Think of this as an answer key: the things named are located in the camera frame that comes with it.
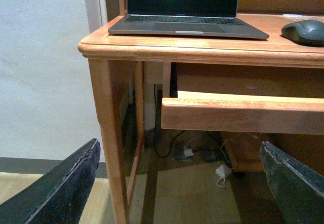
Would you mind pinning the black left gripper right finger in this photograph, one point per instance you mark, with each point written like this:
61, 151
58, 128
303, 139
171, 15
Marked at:
297, 189

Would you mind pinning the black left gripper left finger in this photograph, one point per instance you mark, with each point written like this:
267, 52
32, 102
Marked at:
61, 194

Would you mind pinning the wooden pull-out keyboard tray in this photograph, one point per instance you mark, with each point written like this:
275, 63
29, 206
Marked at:
242, 113

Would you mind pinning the dark grey computer mouse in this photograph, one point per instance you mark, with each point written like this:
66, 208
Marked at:
305, 32

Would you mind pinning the white power adapter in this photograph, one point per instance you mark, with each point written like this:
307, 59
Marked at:
223, 172

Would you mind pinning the power strip with white plug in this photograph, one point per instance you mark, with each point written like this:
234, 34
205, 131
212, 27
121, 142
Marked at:
185, 153

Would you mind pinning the wooden desk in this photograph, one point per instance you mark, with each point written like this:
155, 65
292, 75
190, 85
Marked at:
115, 60

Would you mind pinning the white round desk grommet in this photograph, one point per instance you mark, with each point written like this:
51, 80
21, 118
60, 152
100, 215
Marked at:
293, 16

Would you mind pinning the grey open laptop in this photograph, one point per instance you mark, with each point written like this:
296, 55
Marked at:
215, 18

